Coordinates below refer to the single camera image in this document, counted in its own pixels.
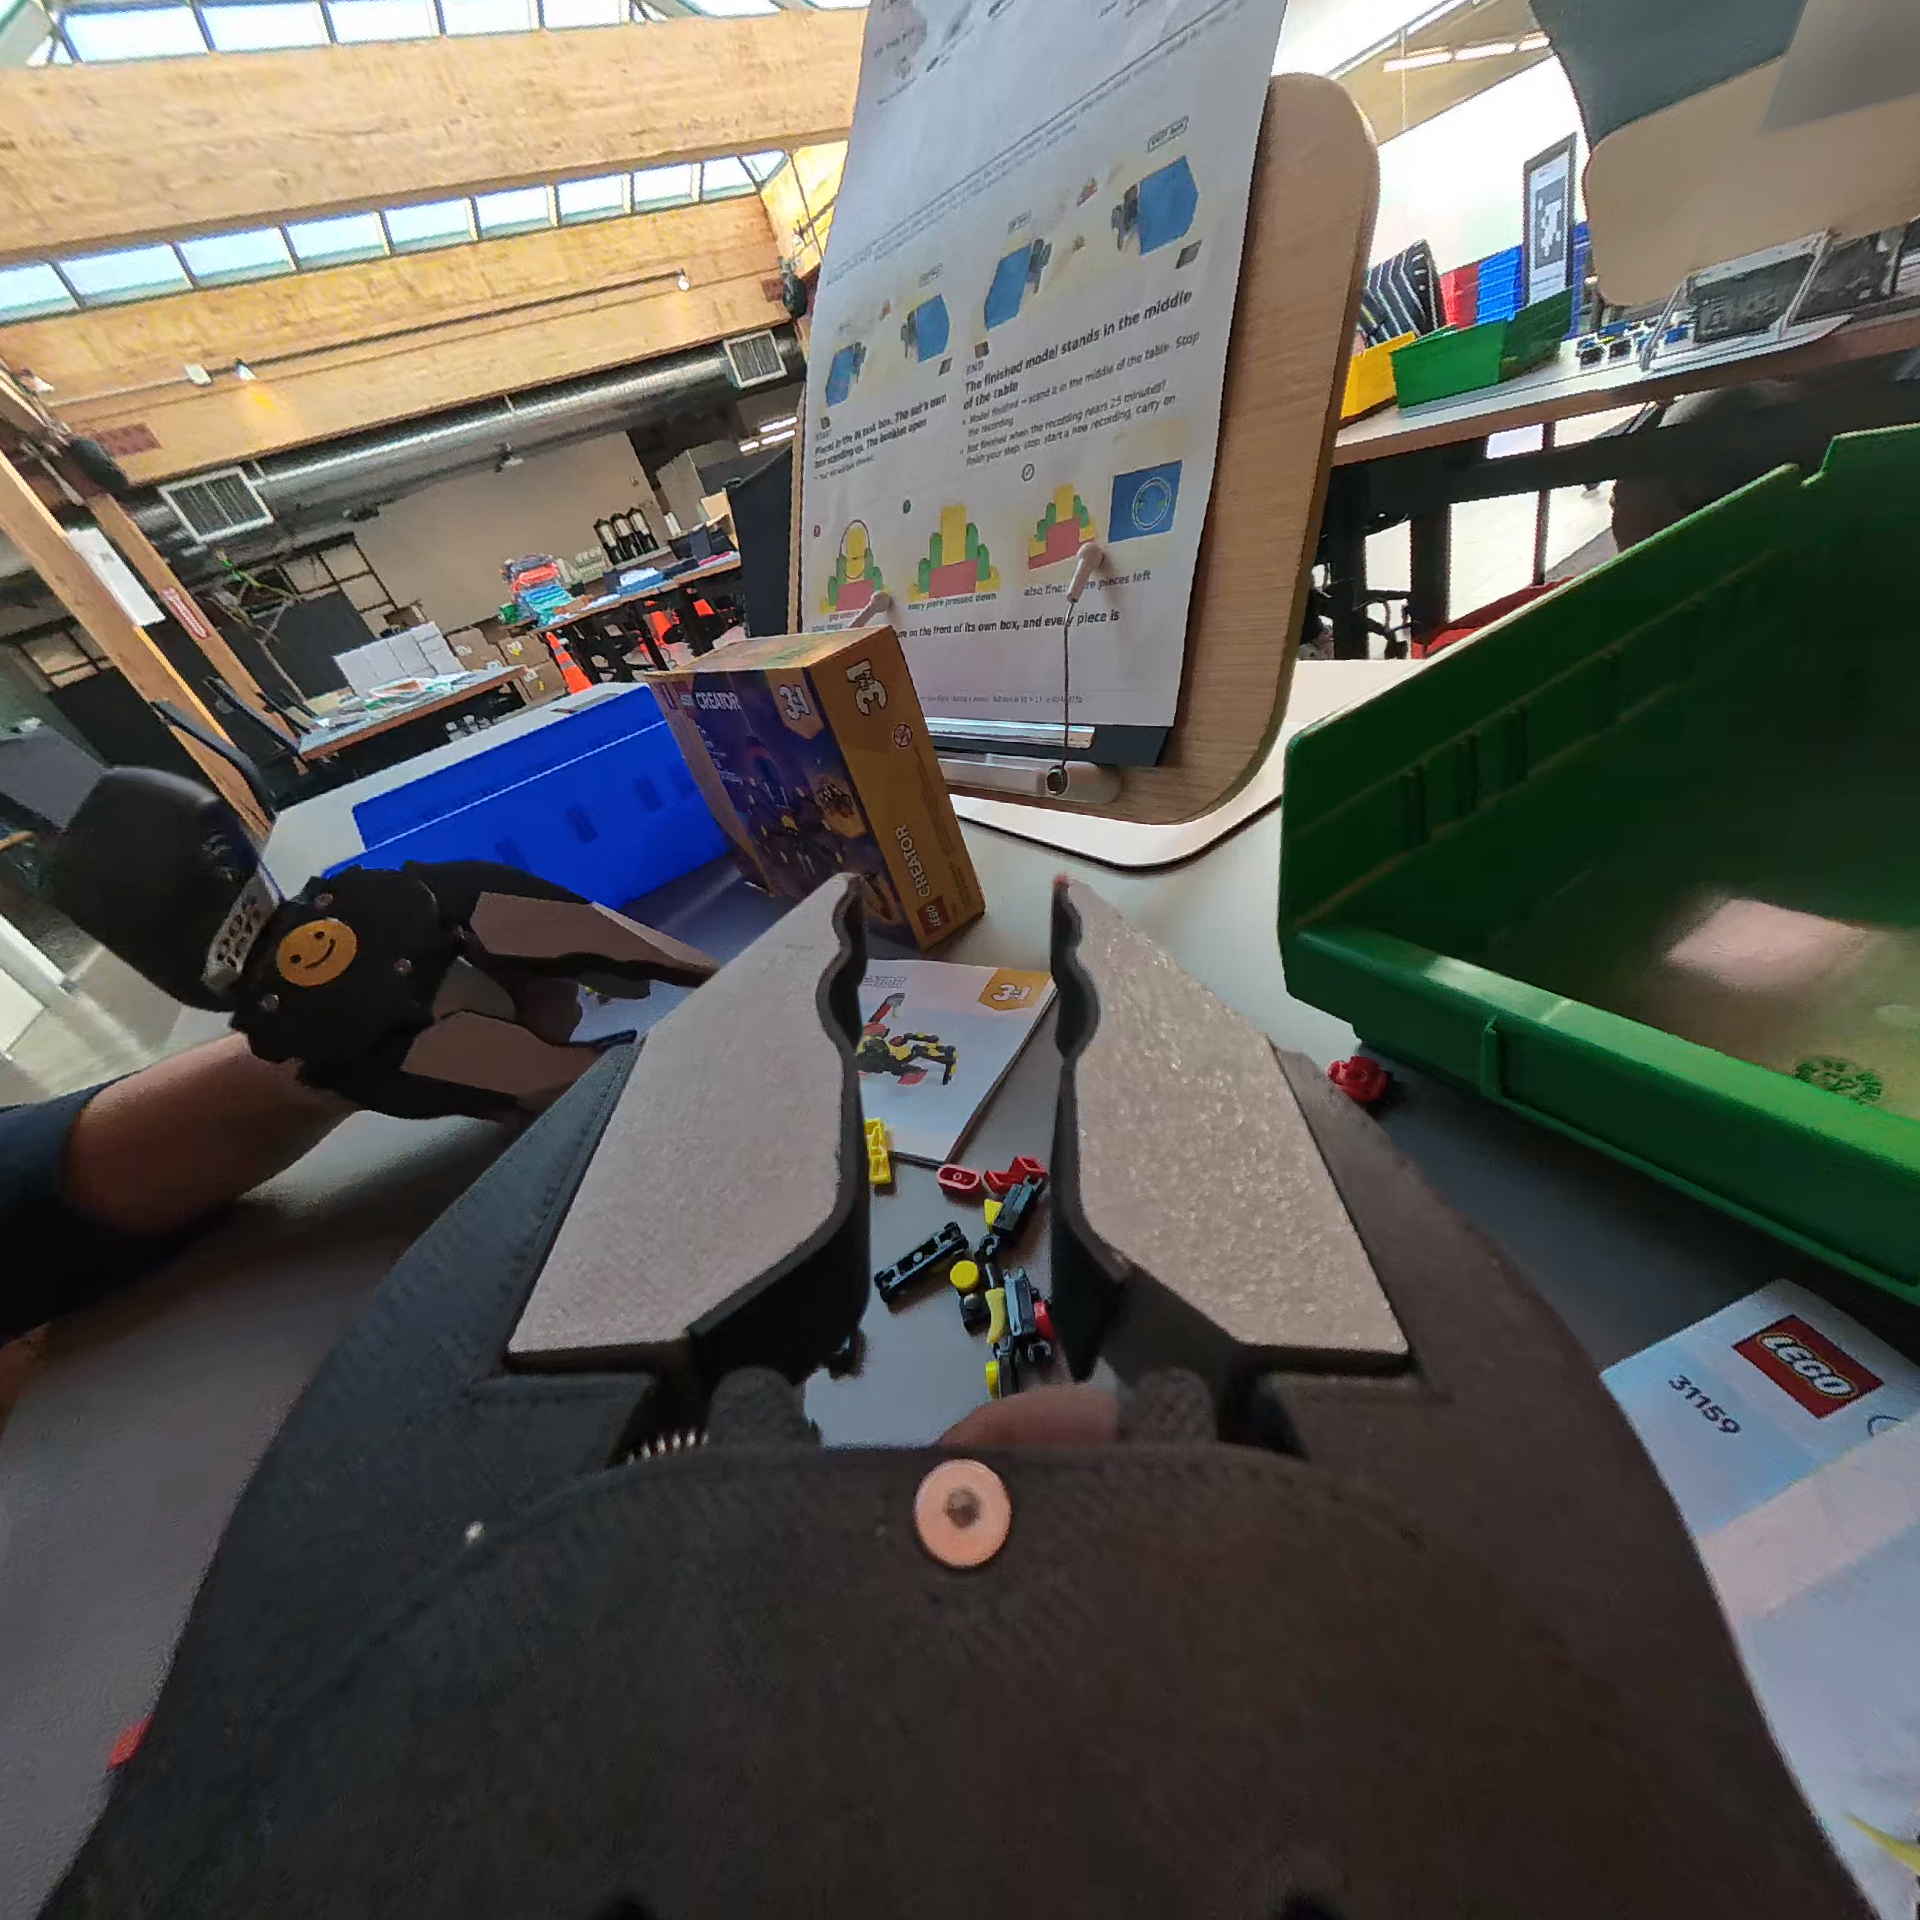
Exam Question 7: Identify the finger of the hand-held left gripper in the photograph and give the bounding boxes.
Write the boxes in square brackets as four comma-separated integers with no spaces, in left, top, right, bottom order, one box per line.
[405,1006,631,1124]
[452,886,725,990]

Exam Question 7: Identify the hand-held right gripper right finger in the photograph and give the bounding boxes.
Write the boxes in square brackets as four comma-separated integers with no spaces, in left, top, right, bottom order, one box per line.
[1046,874,1415,1385]

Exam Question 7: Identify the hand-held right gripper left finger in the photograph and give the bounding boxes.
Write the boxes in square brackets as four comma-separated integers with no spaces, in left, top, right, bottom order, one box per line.
[505,876,875,1383]

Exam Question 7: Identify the pile of lego pieces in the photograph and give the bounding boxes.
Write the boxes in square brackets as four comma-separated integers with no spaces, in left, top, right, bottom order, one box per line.
[856,1117,1060,1399]

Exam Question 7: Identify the person's left forearm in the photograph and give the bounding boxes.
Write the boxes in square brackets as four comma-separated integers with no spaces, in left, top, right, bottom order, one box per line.
[0,1035,356,1348]

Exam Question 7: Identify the purple lego set box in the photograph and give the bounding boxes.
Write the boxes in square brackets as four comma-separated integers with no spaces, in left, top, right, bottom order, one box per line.
[645,626,988,959]

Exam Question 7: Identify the blue plastic bin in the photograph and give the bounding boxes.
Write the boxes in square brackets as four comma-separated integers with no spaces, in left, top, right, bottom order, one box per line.
[330,686,754,912]

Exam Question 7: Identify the open spider instruction booklet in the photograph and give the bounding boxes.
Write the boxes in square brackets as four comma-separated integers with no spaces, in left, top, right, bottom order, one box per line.
[840,961,1058,1173]

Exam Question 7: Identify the green plastic bin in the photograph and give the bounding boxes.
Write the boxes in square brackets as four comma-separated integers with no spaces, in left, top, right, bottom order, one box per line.
[1274,422,1920,1309]

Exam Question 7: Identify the closed instruction booklet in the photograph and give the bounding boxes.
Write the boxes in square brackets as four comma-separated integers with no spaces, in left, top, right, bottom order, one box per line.
[1599,1286,1920,1920]

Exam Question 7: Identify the background workbench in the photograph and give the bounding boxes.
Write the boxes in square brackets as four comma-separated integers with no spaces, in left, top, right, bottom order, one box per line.
[1331,286,1920,649]

